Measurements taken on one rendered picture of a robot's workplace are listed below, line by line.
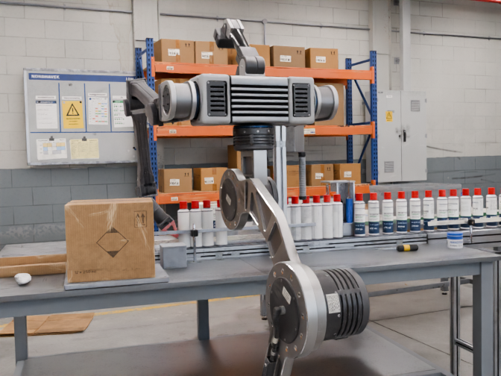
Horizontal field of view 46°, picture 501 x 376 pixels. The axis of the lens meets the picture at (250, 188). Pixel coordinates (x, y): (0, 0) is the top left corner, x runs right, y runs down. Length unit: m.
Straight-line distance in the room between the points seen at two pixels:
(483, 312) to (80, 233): 1.68
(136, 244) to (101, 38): 5.06
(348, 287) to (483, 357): 1.36
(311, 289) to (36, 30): 5.83
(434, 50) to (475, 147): 1.58
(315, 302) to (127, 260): 0.89
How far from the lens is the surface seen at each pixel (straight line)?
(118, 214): 2.10
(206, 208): 2.58
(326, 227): 2.75
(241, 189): 1.80
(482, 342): 2.77
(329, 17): 8.08
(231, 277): 2.17
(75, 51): 6.93
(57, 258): 2.69
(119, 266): 2.12
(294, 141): 2.51
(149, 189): 2.53
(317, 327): 1.45
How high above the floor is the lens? 1.27
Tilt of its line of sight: 3 degrees down
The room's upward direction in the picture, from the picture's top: 1 degrees counter-clockwise
